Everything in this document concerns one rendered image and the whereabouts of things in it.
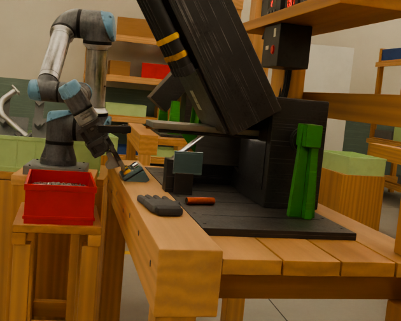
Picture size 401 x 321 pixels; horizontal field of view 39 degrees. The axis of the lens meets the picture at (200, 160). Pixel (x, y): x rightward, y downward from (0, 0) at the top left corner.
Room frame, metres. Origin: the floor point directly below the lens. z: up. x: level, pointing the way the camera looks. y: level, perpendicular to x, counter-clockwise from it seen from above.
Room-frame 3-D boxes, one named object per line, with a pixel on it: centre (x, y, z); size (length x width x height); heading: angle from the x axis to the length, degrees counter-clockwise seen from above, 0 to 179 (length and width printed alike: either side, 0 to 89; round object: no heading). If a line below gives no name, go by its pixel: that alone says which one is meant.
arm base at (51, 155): (2.41, 0.60, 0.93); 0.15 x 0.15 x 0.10
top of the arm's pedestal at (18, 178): (2.41, 0.60, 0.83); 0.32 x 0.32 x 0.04; 7
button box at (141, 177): (2.09, 0.24, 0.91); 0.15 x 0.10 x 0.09; 14
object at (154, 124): (1.87, -0.02, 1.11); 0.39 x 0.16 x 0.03; 104
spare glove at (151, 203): (1.58, 0.09, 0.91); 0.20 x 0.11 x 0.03; 21
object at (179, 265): (1.91, 0.18, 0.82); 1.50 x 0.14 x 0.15; 14
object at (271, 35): (2.13, -0.27, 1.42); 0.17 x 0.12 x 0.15; 14
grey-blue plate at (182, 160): (1.85, 0.04, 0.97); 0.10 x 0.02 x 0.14; 104
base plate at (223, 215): (1.97, -0.10, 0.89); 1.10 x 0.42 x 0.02; 14
